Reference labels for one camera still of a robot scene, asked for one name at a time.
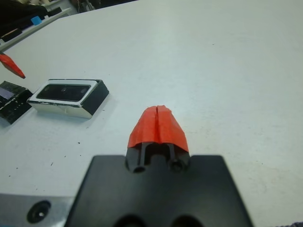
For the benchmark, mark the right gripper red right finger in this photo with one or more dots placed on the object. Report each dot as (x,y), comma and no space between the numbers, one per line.
(172,132)

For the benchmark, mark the small blue block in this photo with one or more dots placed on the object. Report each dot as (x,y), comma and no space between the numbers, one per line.
(36,20)

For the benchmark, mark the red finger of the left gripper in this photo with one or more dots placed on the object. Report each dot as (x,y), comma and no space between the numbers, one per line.
(11,65)

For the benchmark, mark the black glossy box lid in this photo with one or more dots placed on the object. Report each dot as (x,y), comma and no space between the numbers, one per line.
(14,108)

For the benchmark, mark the black slim camera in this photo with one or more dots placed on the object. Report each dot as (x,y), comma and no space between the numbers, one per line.
(64,92)

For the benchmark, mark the black flat block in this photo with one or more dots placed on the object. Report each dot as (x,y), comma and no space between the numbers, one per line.
(53,11)
(10,35)

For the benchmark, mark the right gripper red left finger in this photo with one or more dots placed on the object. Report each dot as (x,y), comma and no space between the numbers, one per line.
(144,127)

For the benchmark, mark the black bag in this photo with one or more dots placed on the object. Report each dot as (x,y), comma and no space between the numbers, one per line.
(16,14)

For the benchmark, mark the camera box with white inlay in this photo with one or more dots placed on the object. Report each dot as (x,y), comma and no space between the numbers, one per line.
(94,101)

